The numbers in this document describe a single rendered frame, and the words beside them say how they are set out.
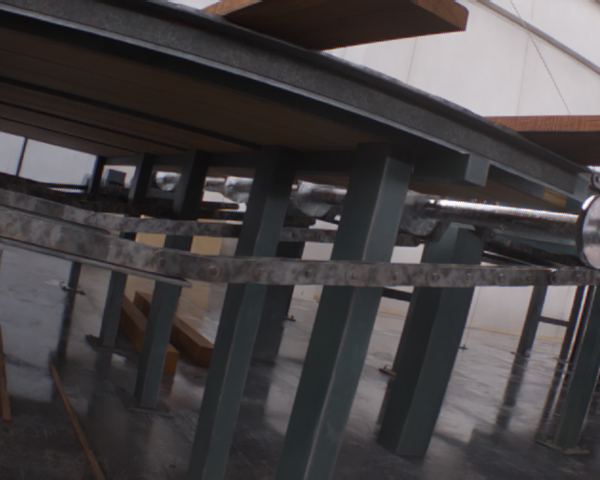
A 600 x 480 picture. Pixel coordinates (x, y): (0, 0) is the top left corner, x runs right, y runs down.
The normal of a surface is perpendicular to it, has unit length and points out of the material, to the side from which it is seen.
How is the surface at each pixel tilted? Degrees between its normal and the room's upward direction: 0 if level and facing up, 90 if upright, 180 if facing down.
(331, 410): 90
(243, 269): 90
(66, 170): 90
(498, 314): 95
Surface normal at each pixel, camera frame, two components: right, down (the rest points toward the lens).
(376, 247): 0.44, 0.10
